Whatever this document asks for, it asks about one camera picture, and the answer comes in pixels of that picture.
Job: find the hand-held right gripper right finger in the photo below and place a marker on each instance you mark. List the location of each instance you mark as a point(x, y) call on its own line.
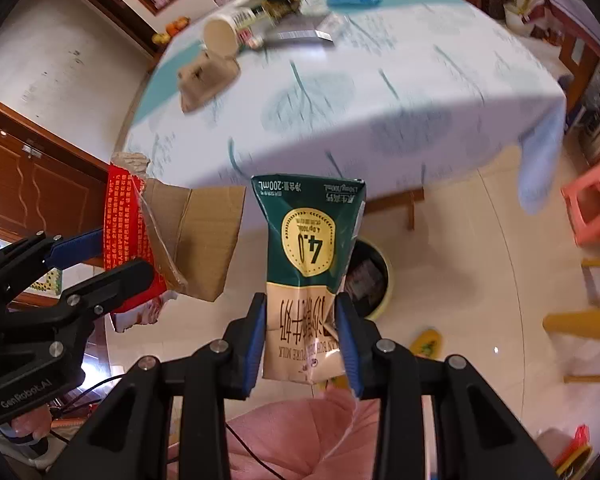
point(349, 355)

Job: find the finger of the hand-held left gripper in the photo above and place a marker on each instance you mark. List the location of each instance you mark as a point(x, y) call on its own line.
point(75, 249)
point(120, 277)

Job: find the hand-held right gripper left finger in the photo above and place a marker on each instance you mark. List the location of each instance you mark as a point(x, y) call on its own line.
point(255, 345)

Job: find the red cardboard box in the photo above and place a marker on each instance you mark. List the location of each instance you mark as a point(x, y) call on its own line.
point(125, 220)

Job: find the green cream milk carton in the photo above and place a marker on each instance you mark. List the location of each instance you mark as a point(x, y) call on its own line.
point(305, 260)

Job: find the person's left forearm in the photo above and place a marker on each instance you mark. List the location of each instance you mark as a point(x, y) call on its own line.
point(15, 452)

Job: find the pale green trash bin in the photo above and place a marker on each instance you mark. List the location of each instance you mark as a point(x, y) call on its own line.
point(370, 270)

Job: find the person's left hand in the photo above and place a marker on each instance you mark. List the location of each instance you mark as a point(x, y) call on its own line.
point(27, 425)

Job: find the brown wooden double door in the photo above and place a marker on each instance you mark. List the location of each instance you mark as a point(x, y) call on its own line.
point(30, 185)

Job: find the pink fleece cloth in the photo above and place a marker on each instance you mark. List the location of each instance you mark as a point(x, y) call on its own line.
point(290, 435)

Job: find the brown pulp egg carton piece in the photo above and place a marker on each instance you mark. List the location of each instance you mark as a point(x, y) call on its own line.
point(205, 80)

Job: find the yellow wooden chair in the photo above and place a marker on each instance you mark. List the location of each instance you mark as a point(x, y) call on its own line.
point(580, 322)

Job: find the fruit bowl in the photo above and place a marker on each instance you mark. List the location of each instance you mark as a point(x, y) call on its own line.
point(172, 27)

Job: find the red yellow packet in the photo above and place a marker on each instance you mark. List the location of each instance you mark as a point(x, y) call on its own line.
point(575, 447)

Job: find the printed paper cup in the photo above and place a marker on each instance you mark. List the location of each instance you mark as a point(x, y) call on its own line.
point(220, 37)

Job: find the teal white patterned tablecloth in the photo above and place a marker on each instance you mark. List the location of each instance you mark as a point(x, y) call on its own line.
point(380, 100)

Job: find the pink plastic stool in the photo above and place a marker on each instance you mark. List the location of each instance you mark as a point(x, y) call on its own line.
point(592, 205)

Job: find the silver foil packet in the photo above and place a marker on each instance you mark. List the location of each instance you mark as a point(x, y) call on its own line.
point(300, 36)

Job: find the white bucket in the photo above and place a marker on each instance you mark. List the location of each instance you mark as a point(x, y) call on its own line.
point(517, 20)

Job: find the dark wooden furniture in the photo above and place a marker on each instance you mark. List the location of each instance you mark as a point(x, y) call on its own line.
point(580, 35)

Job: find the wooden table frame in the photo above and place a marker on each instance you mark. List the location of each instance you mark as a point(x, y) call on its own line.
point(410, 205)

